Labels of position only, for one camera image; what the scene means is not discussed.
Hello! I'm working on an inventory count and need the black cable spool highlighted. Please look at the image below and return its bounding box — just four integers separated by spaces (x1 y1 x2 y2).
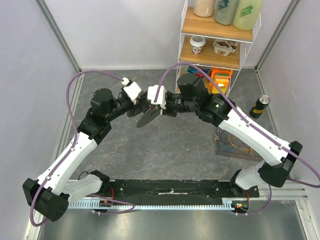
127 102 161 128

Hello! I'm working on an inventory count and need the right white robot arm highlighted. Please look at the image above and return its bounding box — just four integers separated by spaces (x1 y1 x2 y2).
151 73 303 197

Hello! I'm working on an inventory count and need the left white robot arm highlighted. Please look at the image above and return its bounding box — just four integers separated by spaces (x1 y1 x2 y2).
22 88 147 222

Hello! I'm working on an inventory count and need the blue green snack box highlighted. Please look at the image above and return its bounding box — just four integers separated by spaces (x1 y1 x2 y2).
186 66 210 78

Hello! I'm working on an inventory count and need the orange yellow snack box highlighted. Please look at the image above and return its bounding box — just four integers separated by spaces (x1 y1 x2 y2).
210 67 233 94

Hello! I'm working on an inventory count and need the white paper cup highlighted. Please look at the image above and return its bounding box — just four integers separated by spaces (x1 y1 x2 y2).
189 35 206 54

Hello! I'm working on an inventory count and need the white chocolate dessert tub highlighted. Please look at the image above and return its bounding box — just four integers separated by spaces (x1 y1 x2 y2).
213 39 239 57

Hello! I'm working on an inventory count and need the black yellow drink can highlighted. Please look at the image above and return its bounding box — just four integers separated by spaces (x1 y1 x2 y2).
249 95 271 119

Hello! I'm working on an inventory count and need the beige bottle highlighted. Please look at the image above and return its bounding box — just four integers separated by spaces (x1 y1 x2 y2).
193 0 216 18

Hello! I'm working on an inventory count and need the grey green bottle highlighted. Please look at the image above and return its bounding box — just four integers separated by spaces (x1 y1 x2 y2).
213 0 239 26

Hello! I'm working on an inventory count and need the light green bottle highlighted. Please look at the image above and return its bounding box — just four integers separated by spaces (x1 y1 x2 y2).
232 0 264 31

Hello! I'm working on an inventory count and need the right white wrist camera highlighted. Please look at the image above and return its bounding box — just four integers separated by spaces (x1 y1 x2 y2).
147 85 167 110

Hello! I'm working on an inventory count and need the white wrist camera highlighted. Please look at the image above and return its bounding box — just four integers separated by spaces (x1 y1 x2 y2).
147 85 167 110
121 77 143 105

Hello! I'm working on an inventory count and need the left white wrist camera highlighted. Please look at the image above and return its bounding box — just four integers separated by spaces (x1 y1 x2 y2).
121 77 143 105

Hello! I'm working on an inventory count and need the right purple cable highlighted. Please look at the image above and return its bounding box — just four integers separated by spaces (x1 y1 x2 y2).
152 61 320 217

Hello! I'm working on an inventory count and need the purple cable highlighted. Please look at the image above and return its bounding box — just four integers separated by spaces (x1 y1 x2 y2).
29 69 136 227
152 61 320 217

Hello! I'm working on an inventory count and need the white wire wooden shelf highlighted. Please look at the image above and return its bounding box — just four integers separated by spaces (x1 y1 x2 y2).
177 0 261 94

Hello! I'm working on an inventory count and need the clear box of wires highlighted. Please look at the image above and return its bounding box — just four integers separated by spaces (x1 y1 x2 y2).
215 127 262 162

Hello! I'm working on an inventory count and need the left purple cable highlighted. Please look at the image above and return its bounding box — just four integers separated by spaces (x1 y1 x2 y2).
29 69 136 227

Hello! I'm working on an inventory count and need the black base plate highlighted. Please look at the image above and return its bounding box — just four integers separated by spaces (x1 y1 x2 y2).
97 179 260 206

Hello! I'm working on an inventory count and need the grey slotted cable duct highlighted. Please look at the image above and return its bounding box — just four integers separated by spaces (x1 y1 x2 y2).
68 197 244 211

